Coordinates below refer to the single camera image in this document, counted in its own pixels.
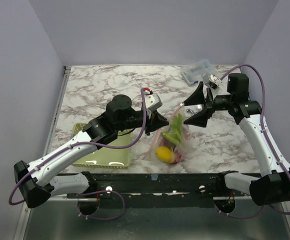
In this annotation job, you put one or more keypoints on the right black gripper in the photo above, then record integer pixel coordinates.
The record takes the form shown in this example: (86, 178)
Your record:
(208, 105)

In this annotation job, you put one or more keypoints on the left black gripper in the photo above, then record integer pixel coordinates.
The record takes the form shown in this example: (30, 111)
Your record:
(156, 122)

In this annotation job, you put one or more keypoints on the clear zip top bag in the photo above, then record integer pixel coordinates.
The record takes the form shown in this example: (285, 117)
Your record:
(171, 143)

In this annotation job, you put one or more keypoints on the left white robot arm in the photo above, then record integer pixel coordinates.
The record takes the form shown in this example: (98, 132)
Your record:
(119, 127)

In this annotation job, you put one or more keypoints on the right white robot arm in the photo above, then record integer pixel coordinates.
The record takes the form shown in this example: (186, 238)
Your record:
(273, 186)

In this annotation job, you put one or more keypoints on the green fake celery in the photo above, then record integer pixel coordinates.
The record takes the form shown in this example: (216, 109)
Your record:
(175, 133)

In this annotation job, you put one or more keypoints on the yellow fake lemon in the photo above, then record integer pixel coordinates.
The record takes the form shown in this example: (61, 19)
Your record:
(164, 154)

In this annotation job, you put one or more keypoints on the clear plastic organizer box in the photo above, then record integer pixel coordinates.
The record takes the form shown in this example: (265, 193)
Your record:
(194, 73)

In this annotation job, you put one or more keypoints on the green plastic basket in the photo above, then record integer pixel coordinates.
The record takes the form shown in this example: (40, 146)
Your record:
(107, 158)

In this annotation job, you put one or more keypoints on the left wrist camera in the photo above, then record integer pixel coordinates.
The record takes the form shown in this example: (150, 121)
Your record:
(152, 103)

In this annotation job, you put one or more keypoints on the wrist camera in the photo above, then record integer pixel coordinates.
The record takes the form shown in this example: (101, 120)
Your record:
(211, 81)
(152, 103)

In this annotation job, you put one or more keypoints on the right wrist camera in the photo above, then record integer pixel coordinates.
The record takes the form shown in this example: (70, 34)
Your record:
(211, 81)

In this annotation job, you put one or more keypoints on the black table front rail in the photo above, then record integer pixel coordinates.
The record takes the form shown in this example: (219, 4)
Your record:
(158, 190)

